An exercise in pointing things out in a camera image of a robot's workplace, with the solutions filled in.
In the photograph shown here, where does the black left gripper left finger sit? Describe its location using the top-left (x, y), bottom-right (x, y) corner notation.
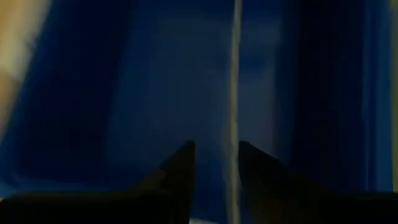
top-left (0, 139), bottom-right (197, 224)

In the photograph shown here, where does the large blue plastic bin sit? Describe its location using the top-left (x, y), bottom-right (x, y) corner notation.
top-left (0, 0), bottom-right (394, 224)

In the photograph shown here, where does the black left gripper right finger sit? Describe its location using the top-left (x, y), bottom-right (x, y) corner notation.
top-left (238, 141), bottom-right (398, 224)

